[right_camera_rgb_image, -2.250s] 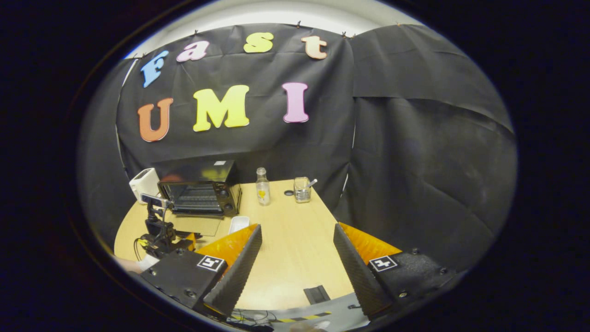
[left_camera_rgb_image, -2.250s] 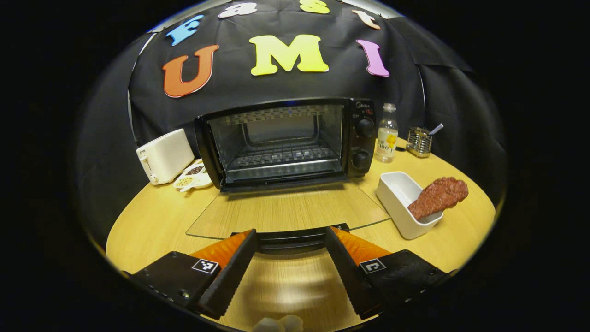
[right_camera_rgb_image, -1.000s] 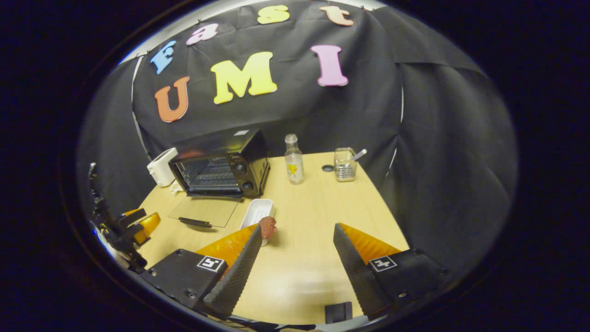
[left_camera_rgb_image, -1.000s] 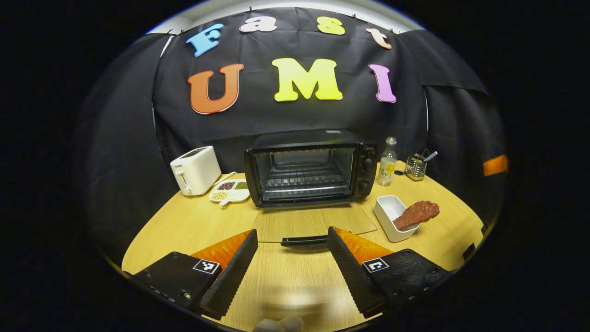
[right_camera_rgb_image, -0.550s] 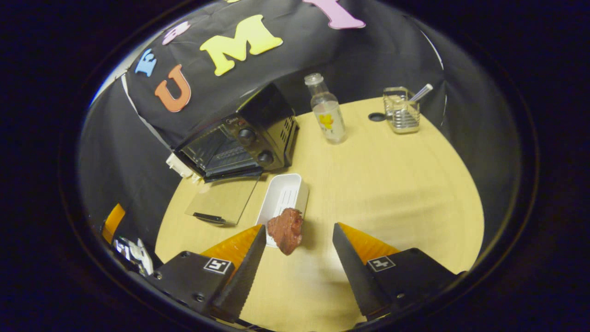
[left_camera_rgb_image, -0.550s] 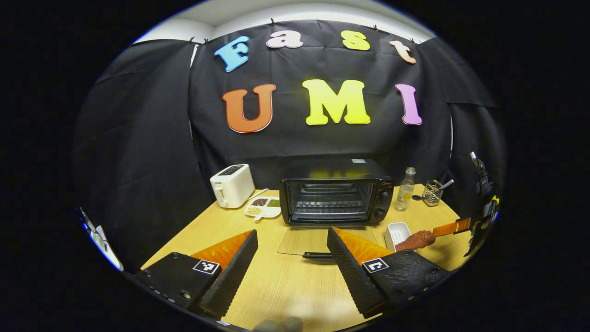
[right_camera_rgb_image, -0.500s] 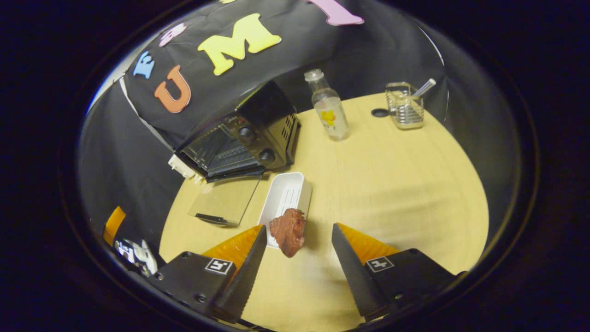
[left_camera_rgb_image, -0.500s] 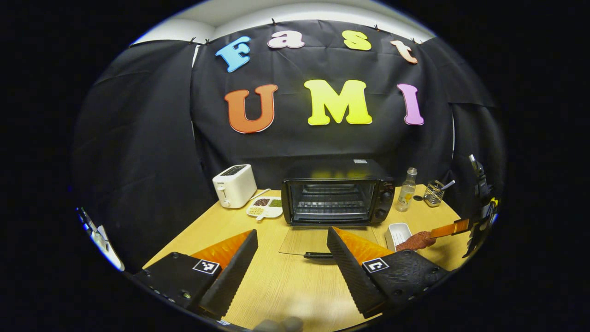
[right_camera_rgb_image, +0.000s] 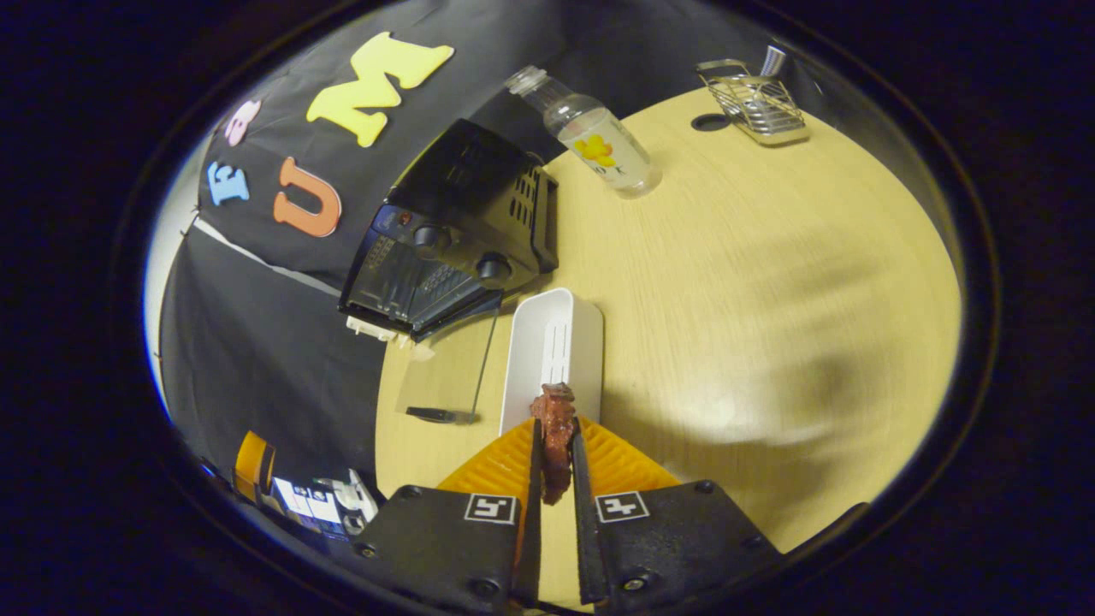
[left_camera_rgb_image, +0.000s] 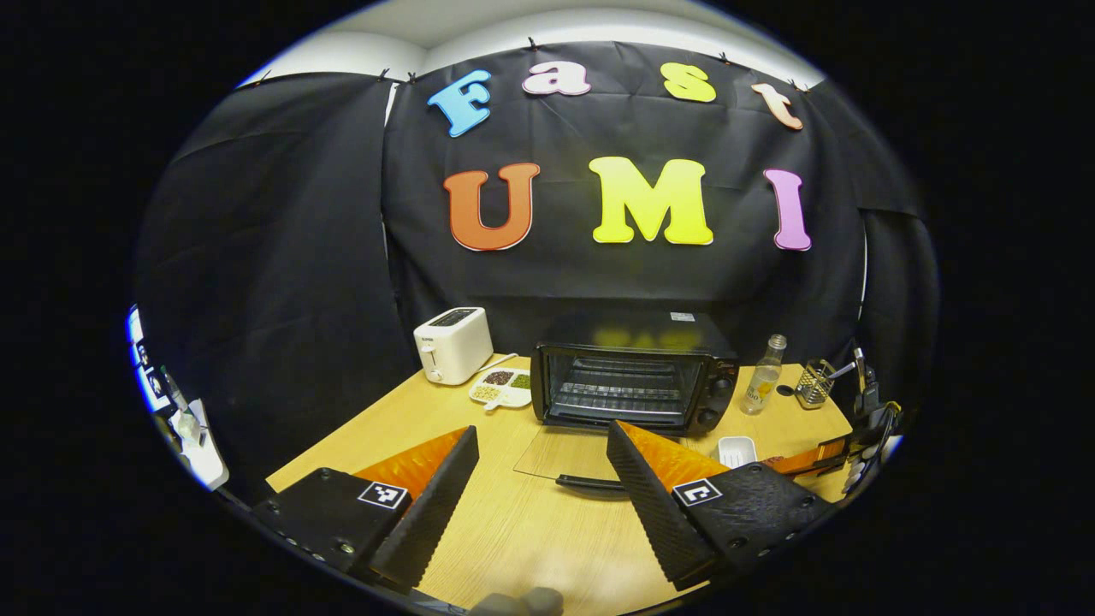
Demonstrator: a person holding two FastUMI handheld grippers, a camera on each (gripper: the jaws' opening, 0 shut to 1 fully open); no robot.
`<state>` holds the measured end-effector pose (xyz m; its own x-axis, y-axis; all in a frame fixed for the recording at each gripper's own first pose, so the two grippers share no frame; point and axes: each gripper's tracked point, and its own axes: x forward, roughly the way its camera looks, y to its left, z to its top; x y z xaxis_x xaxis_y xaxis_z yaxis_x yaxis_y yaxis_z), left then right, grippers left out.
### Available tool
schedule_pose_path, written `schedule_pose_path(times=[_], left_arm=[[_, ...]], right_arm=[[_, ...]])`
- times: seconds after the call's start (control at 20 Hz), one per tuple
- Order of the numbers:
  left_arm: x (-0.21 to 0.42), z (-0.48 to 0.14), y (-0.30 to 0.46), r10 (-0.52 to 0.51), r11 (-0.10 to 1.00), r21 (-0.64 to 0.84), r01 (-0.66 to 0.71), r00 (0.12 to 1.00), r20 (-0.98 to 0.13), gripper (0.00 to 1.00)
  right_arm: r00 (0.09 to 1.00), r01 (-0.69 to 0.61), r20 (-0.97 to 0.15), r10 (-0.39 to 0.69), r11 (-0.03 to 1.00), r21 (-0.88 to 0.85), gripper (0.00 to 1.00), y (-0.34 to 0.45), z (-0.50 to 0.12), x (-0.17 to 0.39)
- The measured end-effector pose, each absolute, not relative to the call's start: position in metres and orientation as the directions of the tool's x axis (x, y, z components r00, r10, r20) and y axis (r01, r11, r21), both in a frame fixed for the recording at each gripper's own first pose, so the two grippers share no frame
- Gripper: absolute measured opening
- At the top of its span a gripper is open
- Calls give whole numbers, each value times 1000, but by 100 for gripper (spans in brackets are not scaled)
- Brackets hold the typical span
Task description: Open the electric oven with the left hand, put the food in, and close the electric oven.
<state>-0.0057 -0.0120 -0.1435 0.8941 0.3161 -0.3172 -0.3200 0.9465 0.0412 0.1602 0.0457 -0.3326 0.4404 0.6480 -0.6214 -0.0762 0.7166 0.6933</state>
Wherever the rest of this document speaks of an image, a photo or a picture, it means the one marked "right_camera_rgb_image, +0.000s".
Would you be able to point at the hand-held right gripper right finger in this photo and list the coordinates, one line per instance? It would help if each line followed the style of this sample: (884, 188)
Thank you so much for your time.
(586, 547)

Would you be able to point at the white rectangular dish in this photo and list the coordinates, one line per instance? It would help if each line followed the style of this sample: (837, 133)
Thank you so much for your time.
(535, 342)

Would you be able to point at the clear plastic bottle yellow label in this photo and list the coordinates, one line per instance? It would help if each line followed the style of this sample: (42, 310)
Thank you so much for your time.
(599, 145)

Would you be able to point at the brown meat piece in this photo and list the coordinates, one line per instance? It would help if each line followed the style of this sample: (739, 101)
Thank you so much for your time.
(556, 436)

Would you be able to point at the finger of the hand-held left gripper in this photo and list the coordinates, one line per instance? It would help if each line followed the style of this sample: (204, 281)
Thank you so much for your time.
(254, 466)

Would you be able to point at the black electric oven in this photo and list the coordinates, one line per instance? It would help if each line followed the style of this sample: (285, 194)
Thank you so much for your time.
(470, 197)

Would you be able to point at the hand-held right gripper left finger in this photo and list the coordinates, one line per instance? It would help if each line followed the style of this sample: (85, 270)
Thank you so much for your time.
(530, 556)

